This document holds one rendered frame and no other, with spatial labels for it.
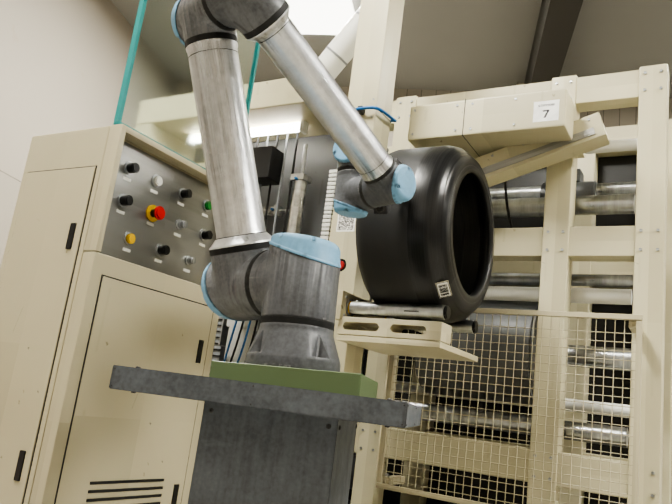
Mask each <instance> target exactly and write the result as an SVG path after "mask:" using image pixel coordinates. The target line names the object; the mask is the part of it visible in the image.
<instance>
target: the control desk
mask: <svg viewBox="0 0 672 504"><path fill-rule="evenodd" d="M215 240H216V232H215V226H214V219H213V213H212V207H211V200H210V194H209V187H208V181H207V175H206V170H205V169H203V168H202V167H200V166H198V165H196V164H194V163H193V162H191V161H189V160H187V159H185V158H184V157H182V156H180V155H178V154H176V153H175V152H173V151H171V150H169V149H167V148H166V147H164V146H162V145H160V144H158V143H156V142H155V141H153V140H151V139H149V138H147V137H146V136H144V135H142V134H140V133H138V132H137V131H135V130H133V129H131V128H129V127H128V126H126V125H124V124H117V125H111V126H105V127H98V128H91V129H83V130H76V131H69V132H62V133H54V134H47V135H40V136H33V137H32V140H31V144H30V149H29V153H28V157H27V161H26V165H25V169H24V173H23V177H22V181H21V185H20V189H19V194H18V198H17V202H16V206H15V210H14V214H13V218H12V222H11V226H10V230H9V234H8V239H7V243H6V247H5V251H4V255H3V259H2V263H1V267H0V504H188V498H189V492H190V486H191V480H192V474H193V468H194V462H195V456H196V450H197V444H198V438H199V432H200V426H201V420H202V414H203V408H204V402H205V401H199V400H191V399H184V398H176V397H169V396H161V395H154V394H147V393H139V392H136V393H131V391H124V390H117V389H110V388H109V384H110V379H111V374H112V369H113V366H114V365H119V366H127V367H134V368H136V366H138V367H141V368H142V369H150V370H158V371H166V372H174V373H182V374H189V375H197V376H205V377H209V373H210V367H211V361H212V355H213V349H214V343H215V337H216V331H217V325H218V319H219V316H218V315H216V314H215V313H214V312H213V311H212V310H211V309H210V308H209V307H208V306H207V304H206V302H205V300H204V298H203V292H202V290H201V280H202V275H203V272H204V270H205V268H206V267H207V266H208V265H209V263H210V262H211V259H210V252H209V249H210V247H211V246H212V244H213V243H214V242H215Z"/></svg>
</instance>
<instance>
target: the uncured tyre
mask: <svg viewBox="0 0 672 504"><path fill-rule="evenodd" d="M389 155H391V156H392V158H398V159H399V160H400V161H401V162H402V163H403V164H404V165H407V166H409V167H410V168H411V169H412V171H413V173H414V175H415V179H416V190H415V193H414V195H413V197H412V198H411V199H410V200H409V201H406V202H402V203H401V204H393V205H390V210H391V212H390V213H388V214H374V212H373V209H369V210H368V211H367V212H368V214H367V216H366V217H365V218H356V250H357V258H358V264H359V269H360V273H361V276H362V279H363V282H364V285H365V287H366V289H367V291H368V293H369V295H370V296H371V298H372V299H373V300H374V302H380V303H405V304H430V305H448V306H449V307H450V309H451V315H450V318H449V319H448V320H440V319H421V318H401V317H392V318H395V319H400V320H418V321H437V322H443V323H455V322H459V321H463V320H465V319H466V318H467V317H468V316H469V315H471V314H472V313H473V312H474V311H475V310H476V309H477V308H478V307H479V306H480V304H481V303H482V301H483V299H484V297H485V295H486V292H487V289H488V286H489V282H490V277H491V272H492V266H493V257H494V216H493V207H492V200H491V195H490V190H489V186H488V182H487V179H486V176H485V174H484V172H483V170H482V168H481V166H480V164H479V163H478V162H477V161H476V160H475V159H474V158H473V157H472V156H471V155H470V154H468V153H467V152H466V151H465V150H464V149H462V148H459V147H454V146H449V145H447V146H435V147H423V148H412V149H400V150H397V151H394V152H392V153H389ZM447 280H448V282H449V286H450V289H451V293H452V296H448V297H443V298H439V295H438V291H437V288H436V285H435V283H438V282H443V281H447Z"/></svg>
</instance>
